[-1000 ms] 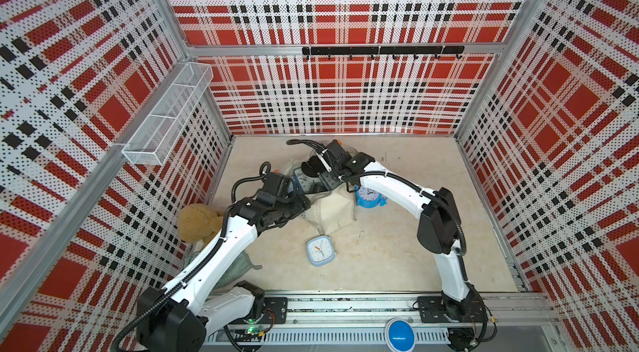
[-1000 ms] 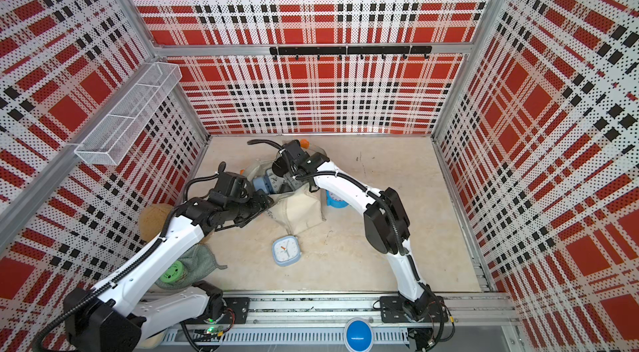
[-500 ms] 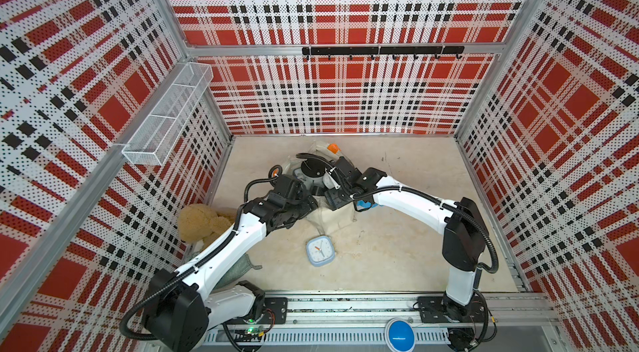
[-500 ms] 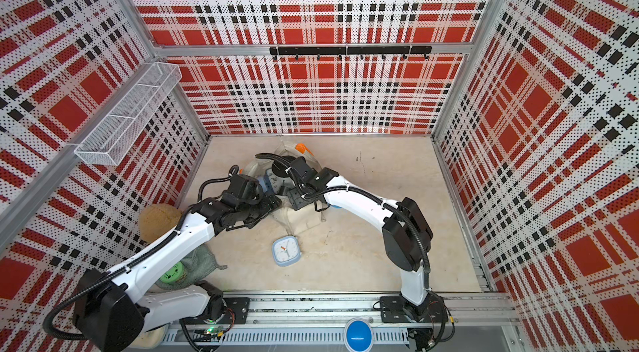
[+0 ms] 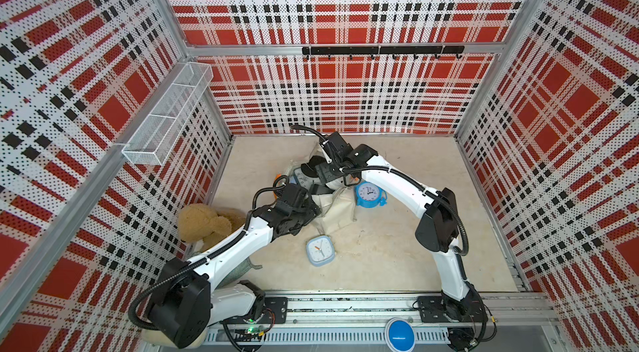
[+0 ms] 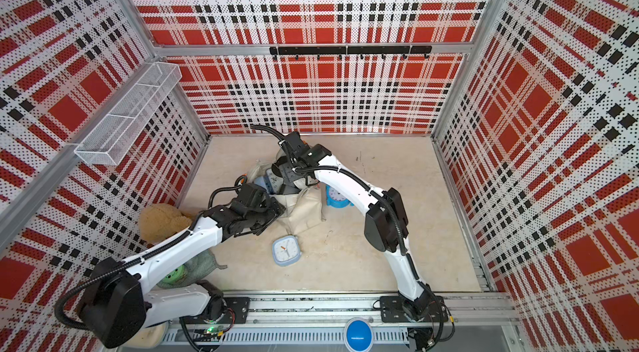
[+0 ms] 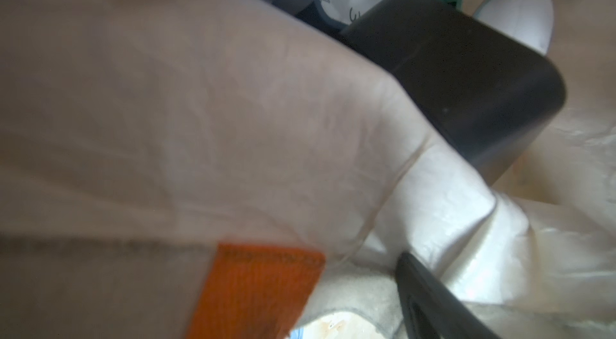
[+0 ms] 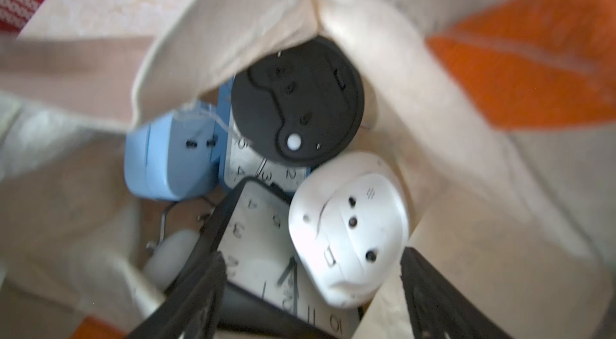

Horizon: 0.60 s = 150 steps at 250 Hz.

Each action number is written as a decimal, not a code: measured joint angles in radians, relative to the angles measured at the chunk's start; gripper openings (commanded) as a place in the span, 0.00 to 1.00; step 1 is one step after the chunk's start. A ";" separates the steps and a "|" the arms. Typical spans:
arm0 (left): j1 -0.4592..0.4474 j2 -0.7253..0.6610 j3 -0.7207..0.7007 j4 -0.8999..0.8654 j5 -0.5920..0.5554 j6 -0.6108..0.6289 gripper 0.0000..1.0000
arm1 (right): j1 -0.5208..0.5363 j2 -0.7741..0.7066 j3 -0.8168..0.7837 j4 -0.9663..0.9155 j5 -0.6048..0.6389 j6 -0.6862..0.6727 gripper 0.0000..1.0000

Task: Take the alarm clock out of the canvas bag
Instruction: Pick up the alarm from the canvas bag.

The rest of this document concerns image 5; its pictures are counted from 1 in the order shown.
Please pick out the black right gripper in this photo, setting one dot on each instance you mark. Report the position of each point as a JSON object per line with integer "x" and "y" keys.
{"x": 324, "y": 174}

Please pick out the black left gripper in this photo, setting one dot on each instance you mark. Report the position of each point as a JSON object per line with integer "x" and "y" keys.
{"x": 312, "y": 211}

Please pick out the blue round twin-bell alarm clock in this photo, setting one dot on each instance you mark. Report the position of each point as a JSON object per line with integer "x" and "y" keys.
{"x": 369, "y": 195}

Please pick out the beige canvas bag orange handles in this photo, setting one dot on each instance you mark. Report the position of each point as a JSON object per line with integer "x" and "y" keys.
{"x": 337, "y": 206}

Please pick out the light blue square alarm clock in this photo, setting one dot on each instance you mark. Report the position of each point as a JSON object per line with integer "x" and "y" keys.
{"x": 320, "y": 251}

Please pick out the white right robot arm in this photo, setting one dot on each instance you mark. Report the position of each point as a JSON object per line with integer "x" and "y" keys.
{"x": 440, "y": 229}

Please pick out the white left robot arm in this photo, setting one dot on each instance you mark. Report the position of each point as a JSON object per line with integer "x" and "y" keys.
{"x": 187, "y": 298}

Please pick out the dark blue square alarm clock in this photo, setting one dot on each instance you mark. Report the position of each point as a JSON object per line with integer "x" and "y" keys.
{"x": 299, "y": 177}

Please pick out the black and white round clock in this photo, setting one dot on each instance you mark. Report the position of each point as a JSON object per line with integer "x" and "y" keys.
{"x": 309, "y": 168}

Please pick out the brown teddy bear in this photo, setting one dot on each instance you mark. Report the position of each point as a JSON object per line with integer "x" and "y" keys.
{"x": 204, "y": 226}

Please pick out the blue round button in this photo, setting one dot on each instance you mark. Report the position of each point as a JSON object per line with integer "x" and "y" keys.
{"x": 399, "y": 335}

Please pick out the beige sponge block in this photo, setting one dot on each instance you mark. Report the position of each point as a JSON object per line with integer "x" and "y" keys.
{"x": 156, "y": 337}

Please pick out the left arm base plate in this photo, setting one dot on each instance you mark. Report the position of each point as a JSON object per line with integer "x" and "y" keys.
{"x": 273, "y": 310}

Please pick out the black hook rail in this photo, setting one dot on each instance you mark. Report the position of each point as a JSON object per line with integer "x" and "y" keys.
{"x": 373, "y": 51}

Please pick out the white wire mesh basket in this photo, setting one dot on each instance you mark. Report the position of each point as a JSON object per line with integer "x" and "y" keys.
{"x": 154, "y": 140}

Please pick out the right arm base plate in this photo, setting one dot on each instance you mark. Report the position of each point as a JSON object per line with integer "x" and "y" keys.
{"x": 443, "y": 309}

